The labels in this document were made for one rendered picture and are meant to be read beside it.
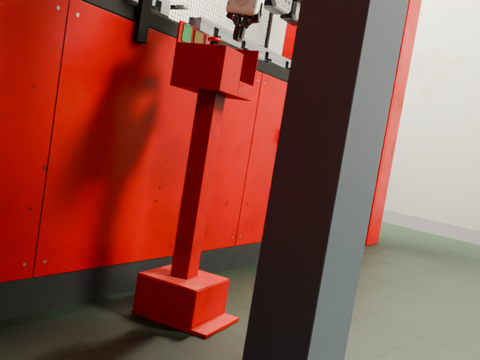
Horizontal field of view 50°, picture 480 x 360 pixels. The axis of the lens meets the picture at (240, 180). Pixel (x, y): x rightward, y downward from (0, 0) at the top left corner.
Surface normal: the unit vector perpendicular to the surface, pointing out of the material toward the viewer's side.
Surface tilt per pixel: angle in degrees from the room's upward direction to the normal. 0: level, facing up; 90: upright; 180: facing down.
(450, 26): 90
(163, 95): 90
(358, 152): 90
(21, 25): 90
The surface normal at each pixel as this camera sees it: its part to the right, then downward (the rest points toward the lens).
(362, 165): 0.74, 0.17
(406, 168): -0.65, -0.05
